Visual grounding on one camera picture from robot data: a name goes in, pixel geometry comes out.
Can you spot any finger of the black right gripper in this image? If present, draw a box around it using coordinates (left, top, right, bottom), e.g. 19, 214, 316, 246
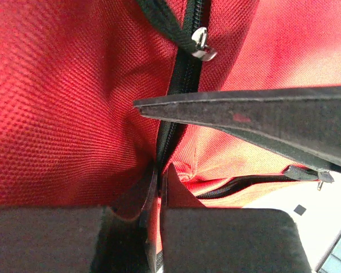
134, 86, 341, 172

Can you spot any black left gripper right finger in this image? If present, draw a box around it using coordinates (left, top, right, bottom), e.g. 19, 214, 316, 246
160, 164, 206, 267

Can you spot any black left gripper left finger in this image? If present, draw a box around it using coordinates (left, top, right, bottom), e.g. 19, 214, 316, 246
90, 163, 158, 272

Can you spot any red student backpack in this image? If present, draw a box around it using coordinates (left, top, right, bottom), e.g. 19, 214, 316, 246
0, 0, 341, 257

